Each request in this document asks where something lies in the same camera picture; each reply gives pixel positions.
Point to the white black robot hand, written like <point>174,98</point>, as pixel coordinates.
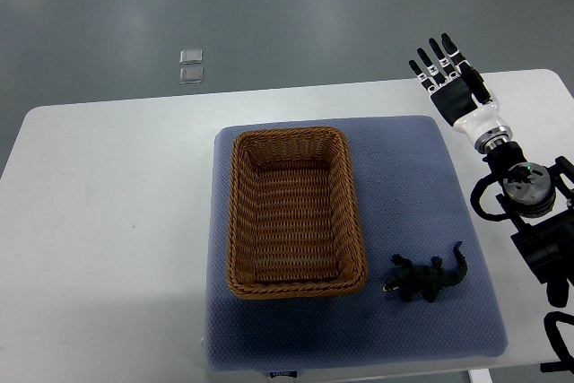
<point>467,107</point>

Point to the dark toy crocodile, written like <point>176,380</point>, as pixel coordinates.
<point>429,280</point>

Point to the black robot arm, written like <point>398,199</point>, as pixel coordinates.
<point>537,199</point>

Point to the brown wicker basket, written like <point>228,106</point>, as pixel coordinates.
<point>294,227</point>

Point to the blue grey cushion mat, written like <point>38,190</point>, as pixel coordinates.
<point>410,204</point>

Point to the upper metal floor plate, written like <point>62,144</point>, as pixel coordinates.
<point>191,56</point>

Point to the white table leg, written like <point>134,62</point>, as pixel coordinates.
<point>480,376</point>

